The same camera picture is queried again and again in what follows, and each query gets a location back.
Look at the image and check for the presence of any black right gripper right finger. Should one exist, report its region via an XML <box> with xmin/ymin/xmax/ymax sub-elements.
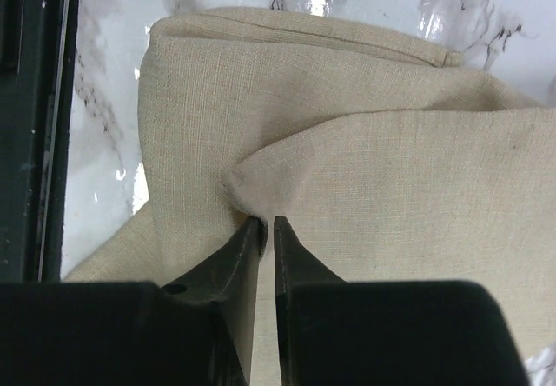
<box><xmin>274</xmin><ymin>216</ymin><xmax>528</xmax><ymax>385</ymax></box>

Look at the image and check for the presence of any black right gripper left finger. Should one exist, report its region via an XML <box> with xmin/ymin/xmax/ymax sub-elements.
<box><xmin>1</xmin><ymin>217</ymin><xmax>263</xmax><ymax>385</ymax></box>

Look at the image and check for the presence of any beige linen napkin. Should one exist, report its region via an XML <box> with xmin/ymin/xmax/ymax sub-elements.
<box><xmin>67</xmin><ymin>8</ymin><xmax>555</xmax><ymax>385</ymax></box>

